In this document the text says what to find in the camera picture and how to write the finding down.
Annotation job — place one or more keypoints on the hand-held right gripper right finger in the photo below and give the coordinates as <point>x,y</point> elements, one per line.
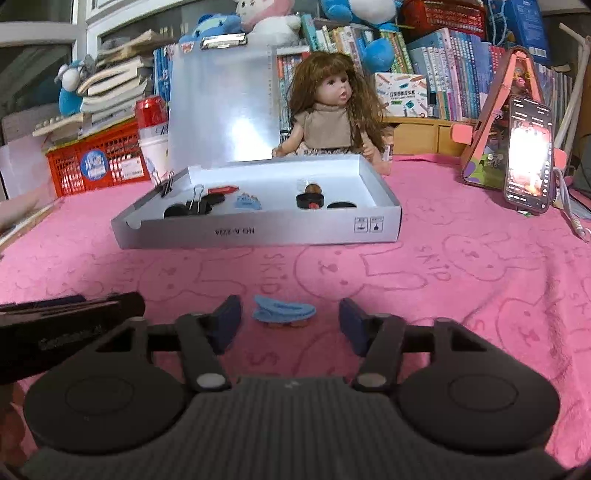
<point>353,325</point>

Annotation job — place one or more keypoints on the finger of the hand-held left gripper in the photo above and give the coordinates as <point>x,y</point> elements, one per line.
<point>69,302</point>

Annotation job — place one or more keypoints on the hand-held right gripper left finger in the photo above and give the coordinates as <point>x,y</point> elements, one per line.
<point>226,323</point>

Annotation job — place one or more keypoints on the grey cardboard box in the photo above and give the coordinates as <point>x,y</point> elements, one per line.
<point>277,230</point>

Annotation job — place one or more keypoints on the black bottle cap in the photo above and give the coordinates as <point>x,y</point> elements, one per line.
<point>341,206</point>
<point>302,201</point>

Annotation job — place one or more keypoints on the large black binder clip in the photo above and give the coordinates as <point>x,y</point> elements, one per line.
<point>198,206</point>

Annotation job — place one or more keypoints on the light blue hair clip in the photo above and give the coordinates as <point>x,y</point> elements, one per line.
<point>248,203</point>

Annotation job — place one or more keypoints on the red crayon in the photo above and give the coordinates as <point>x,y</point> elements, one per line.
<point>224,189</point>

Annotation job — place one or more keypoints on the brown walnut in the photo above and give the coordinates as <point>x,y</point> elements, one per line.
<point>314,190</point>

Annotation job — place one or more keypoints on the pink rabbit print towel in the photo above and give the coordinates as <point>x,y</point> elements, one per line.
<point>461,286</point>

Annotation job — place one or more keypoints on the red plastic crate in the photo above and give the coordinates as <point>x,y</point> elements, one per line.
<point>69,170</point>

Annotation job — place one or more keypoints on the white paper sheet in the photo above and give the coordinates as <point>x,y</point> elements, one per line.
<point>23,170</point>

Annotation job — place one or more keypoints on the small black binder clip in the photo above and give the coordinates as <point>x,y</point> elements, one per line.
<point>166,187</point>

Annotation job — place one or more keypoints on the white paper cup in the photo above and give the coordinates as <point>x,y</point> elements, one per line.
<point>154,152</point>

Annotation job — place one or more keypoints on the brown-haired doll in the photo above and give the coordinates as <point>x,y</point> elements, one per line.
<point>330,124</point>

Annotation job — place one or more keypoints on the wooden shelf box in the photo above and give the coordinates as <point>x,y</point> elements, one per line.
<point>425,136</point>

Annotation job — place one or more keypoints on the blue plush toy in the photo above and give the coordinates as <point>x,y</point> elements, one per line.
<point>214,25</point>
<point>69,97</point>
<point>360,11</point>

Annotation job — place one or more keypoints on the red drink can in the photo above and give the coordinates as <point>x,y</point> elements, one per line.
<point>151,110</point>

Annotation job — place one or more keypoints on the stack of books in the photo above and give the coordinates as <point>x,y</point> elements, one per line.
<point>115,87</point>

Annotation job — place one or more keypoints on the translucent plastic clipboard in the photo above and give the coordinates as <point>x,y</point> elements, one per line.
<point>217,101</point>

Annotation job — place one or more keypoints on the white printed cardboard box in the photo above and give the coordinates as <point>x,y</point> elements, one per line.
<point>401,94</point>

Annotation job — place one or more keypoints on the black smartphone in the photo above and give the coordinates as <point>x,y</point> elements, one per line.
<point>526,157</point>

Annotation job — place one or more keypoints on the pink wooden house stand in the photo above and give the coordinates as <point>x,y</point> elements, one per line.
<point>489,115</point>

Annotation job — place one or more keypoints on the row of upright books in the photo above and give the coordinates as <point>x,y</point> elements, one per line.
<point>461,69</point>

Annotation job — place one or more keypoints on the white and pink plush toy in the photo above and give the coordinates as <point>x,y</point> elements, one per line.
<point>263,18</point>

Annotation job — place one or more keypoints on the white plastic rod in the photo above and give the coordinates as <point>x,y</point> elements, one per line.
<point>570,106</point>

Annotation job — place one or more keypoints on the red plastic basket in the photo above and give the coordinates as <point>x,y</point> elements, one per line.
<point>438,18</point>

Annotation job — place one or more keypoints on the blue cardboard box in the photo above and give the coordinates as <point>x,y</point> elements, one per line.
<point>521,27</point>

